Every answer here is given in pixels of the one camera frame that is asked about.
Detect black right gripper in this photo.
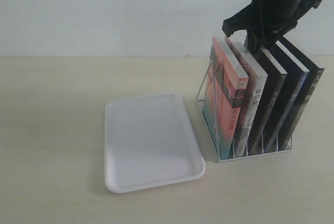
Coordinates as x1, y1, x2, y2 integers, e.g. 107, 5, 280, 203
222, 0, 308, 54

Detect black cover book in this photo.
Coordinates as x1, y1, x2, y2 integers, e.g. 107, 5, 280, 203
278, 37, 325, 151

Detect dark brown cover book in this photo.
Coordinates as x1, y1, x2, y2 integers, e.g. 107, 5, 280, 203
247, 48, 288, 155

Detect white pink spine book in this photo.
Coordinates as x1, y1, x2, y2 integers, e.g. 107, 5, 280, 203
225, 38, 268, 158

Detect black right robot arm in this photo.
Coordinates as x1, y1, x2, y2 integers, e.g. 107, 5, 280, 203
222, 0, 314, 53

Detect white wire book rack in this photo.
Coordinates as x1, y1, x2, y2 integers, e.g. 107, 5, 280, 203
195, 61, 293, 163

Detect orange teal cover book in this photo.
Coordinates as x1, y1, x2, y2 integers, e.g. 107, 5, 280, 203
204, 36, 248, 159

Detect blue moon cover book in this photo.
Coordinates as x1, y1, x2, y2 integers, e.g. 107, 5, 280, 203
263, 41, 309, 152

